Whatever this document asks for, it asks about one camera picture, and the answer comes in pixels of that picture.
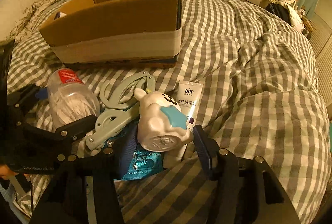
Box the clear plastic water bottle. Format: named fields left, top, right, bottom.
left=47, top=68, right=100, bottom=128

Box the grey folding travel hanger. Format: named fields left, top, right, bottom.
left=85, top=71, right=155, bottom=150

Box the white BOP cream tube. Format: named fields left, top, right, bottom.
left=163, top=79, right=204, bottom=169

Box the teal foil snack packet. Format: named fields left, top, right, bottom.
left=121, top=143, right=163, bottom=181

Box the floral patterned pillow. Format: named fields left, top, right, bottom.
left=6, top=0, right=59, bottom=42

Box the open cardboard box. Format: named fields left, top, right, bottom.
left=39, top=0, right=182, bottom=68

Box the white louvered wardrobe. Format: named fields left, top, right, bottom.
left=310, top=13, right=332, bottom=120

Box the black and white clothes pile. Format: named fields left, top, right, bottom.
left=265, top=3, right=304, bottom=33

